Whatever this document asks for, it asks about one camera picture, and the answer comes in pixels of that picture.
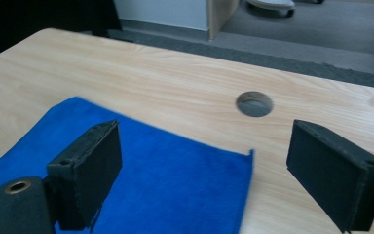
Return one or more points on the blue cloth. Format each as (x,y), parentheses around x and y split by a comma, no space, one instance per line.
(175,182)

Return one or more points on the white cabinet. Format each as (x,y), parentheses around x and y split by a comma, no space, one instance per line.
(162,13)

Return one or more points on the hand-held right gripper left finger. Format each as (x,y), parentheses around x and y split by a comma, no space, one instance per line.
(84,169)

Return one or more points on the chair base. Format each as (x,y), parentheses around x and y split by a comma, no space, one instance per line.
(271,6)

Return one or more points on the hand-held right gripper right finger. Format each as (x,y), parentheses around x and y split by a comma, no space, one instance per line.
(334,172)

